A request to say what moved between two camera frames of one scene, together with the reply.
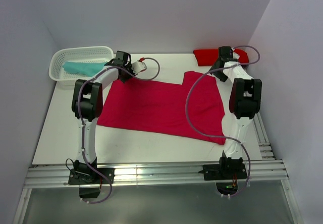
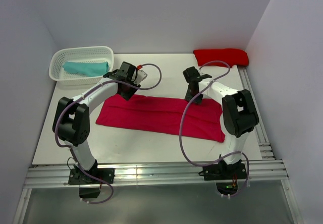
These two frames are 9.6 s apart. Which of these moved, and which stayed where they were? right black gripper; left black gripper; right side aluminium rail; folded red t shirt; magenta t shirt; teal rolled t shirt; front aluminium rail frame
Moved: right black gripper; magenta t shirt; left black gripper
Stayed: teal rolled t shirt; folded red t shirt; right side aluminium rail; front aluminium rail frame
